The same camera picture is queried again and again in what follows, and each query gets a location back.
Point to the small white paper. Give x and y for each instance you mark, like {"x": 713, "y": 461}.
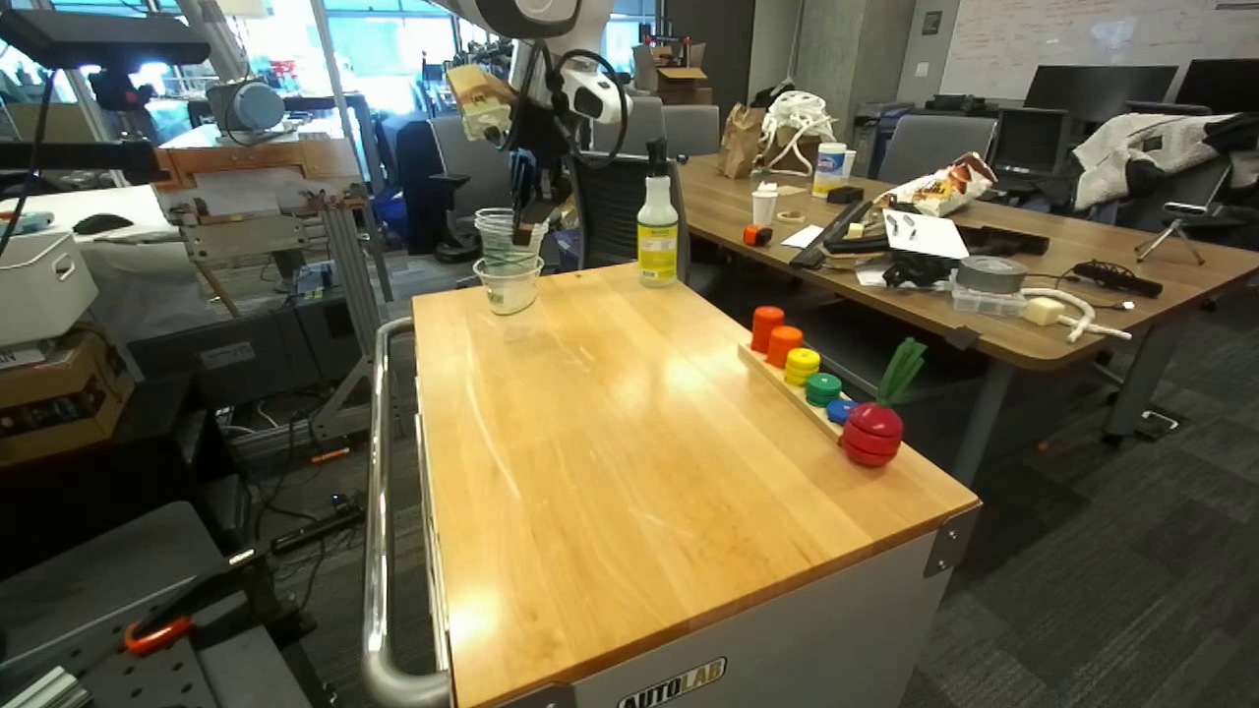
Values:
{"x": 802, "y": 236}

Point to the large white sheet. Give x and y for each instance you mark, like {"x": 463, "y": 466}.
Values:
{"x": 924, "y": 234}

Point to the dark computer monitor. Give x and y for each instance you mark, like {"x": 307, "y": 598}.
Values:
{"x": 1027, "y": 141}

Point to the flat black device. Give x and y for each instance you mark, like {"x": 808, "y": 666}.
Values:
{"x": 1116, "y": 276}

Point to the large red toy peg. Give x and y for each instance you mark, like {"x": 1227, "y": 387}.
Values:
{"x": 869, "y": 434}

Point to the white mesh bundle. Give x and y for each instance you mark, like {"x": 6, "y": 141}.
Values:
{"x": 793, "y": 125}

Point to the blue toy peg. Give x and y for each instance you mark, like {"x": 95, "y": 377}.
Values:
{"x": 839, "y": 411}

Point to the crumpled chip bag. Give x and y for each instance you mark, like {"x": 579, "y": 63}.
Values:
{"x": 945, "y": 183}

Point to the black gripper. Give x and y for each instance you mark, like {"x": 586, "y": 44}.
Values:
{"x": 535, "y": 164}

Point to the brown cardboard box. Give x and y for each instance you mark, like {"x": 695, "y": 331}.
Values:
{"x": 52, "y": 395}

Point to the clear plastic cup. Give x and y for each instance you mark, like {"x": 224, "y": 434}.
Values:
{"x": 492, "y": 221}
{"x": 492, "y": 253}
{"x": 507, "y": 290}
{"x": 492, "y": 236}

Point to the black perforated board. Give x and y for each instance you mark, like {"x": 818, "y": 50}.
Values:
{"x": 93, "y": 590}

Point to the colourful toy blocks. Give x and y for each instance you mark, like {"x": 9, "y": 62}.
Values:
{"x": 787, "y": 392}

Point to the wooden office desk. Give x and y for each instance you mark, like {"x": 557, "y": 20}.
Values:
{"x": 1183, "y": 268}

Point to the grey metal cart body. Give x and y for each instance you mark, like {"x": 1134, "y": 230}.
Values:
{"x": 787, "y": 630}

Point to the orange clamp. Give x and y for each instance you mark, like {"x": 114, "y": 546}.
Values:
{"x": 158, "y": 636}

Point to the long black bar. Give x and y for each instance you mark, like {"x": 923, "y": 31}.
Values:
{"x": 852, "y": 230}

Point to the green toy stick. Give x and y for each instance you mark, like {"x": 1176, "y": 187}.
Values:
{"x": 902, "y": 373}

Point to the white storage box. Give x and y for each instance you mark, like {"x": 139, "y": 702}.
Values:
{"x": 42, "y": 280}

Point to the grey office chair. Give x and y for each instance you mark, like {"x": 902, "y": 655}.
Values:
{"x": 936, "y": 141}

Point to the grey tape roll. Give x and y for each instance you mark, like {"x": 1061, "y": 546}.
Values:
{"x": 990, "y": 276}

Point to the green toy peg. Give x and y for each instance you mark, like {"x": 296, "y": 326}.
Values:
{"x": 823, "y": 387}

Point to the orange tape measure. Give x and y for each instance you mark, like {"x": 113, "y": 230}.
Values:
{"x": 755, "y": 236}

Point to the black curved tool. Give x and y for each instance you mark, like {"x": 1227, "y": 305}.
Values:
{"x": 1003, "y": 243}

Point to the white tub container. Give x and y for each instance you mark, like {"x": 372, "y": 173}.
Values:
{"x": 831, "y": 164}

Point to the black box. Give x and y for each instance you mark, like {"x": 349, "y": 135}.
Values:
{"x": 610, "y": 208}

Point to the light jacket on chair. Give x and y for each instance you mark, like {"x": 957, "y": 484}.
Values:
{"x": 1155, "y": 152}

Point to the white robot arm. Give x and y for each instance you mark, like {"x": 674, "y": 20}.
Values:
{"x": 575, "y": 62}

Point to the yellow toy peg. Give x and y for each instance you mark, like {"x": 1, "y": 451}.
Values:
{"x": 802, "y": 366}

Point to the small white bottle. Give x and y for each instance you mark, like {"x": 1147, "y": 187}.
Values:
{"x": 763, "y": 204}

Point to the yellow label spray bottle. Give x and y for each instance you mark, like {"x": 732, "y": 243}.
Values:
{"x": 658, "y": 236}

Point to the brown paper bag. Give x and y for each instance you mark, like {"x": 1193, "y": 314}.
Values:
{"x": 739, "y": 141}

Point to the dark orange toy peg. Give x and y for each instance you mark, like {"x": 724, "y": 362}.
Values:
{"x": 767, "y": 327}

